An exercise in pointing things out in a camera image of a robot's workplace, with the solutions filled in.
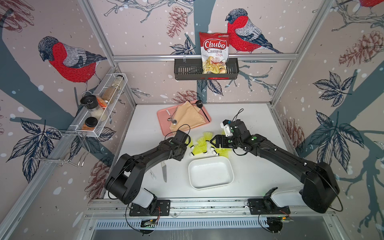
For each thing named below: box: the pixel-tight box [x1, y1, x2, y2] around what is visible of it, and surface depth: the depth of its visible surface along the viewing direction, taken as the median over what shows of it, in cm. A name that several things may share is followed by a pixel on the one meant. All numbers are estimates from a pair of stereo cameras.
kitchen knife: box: [160, 161, 168, 183], surface depth 87 cm
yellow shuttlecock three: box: [190, 144, 208, 157], surface depth 93 cm
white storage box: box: [188, 156, 235, 191], surface depth 86 cm
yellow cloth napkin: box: [169, 100, 206, 133], surface depth 113 cm
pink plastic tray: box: [157, 101, 212, 136], surface depth 114 cm
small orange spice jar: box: [81, 116, 98, 131], surface depth 62 cm
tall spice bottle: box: [101, 75, 124, 104], surface depth 81 cm
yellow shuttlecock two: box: [196, 136, 208, 148], surface depth 97 cm
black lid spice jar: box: [80, 94, 107, 122], surface depth 67 cm
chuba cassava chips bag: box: [199, 32, 231, 74], surface depth 85 cm
